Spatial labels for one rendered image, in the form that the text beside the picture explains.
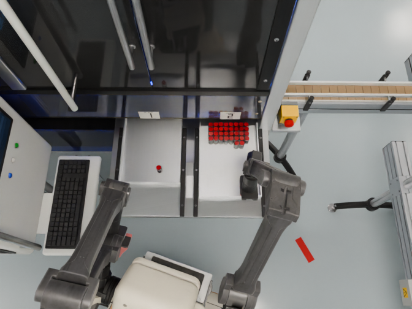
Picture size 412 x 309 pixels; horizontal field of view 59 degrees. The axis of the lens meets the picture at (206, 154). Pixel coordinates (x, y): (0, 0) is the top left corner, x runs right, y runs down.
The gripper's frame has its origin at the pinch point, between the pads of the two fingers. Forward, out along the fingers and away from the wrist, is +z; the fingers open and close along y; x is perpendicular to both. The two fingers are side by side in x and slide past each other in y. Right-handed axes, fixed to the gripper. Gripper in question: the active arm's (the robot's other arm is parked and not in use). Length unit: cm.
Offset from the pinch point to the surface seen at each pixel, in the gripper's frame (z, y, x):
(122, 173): 2, 12, 53
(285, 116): -16.4, 29.1, -16.3
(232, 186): 2.6, 6.2, 5.7
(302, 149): 80, 74, -51
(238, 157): 0.3, 18.9, 2.4
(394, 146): 30, 44, -86
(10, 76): -43, 26, 85
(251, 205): 4.3, -1.9, -2.0
